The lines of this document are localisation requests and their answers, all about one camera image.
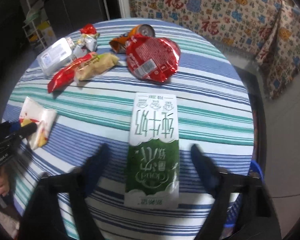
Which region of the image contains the silver gold foil wrapper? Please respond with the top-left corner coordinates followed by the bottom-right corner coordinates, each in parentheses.
top-left (73, 33), bottom-right (99, 58)

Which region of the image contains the striped blue green tablecloth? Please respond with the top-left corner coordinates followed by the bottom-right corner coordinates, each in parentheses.
top-left (3, 18), bottom-right (254, 239)

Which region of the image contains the red instant noodle lid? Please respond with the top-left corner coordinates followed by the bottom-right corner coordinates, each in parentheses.
top-left (126, 36), bottom-right (181, 83)

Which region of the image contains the clear plastic food container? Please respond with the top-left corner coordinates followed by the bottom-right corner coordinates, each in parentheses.
top-left (37, 38), bottom-right (72, 76)

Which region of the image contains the blue plastic trash basket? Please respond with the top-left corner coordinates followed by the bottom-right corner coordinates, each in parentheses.
top-left (221, 159), bottom-right (266, 230)

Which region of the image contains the green white milk carton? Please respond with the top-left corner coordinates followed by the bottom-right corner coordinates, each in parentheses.
top-left (124, 93), bottom-right (180, 209)

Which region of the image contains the white red paper box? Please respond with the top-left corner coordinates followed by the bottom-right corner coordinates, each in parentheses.
top-left (19, 96), bottom-right (57, 150)

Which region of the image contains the crushed orange soda can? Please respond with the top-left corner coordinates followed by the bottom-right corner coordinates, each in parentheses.
top-left (109, 24), bottom-right (155, 54)

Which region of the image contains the beige bread wrapper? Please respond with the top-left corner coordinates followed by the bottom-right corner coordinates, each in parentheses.
top-left (74, 53), bottom-right (119, 83)

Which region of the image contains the white wire rack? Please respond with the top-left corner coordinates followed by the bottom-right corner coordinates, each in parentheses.
top-left (23, 0), bottom-right (48, 55)

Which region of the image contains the red plastic bag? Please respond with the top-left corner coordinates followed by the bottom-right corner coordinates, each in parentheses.
top-left (80, 23), bottom-right (97, 35)

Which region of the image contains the person's left hand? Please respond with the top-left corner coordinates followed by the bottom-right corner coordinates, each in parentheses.
top-left (0, 166), bottom-right (10, 197)

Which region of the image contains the red snack wrapper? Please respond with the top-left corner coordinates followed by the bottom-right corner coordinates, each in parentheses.
top-left (47, 52), bottom-right (97, 93)

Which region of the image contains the yellow cardboard box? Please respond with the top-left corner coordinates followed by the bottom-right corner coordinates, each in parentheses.
top-left (37, 21), bottom-right (57, 46)

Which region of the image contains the patterned Chinese character cloth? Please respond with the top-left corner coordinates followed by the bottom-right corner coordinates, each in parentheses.
top-left (129, 0), bottom-right (300, 99)

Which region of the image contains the dark grey refrigerator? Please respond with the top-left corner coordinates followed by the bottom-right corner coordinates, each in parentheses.
top-left (43, 0), bottom-right (121, 38)

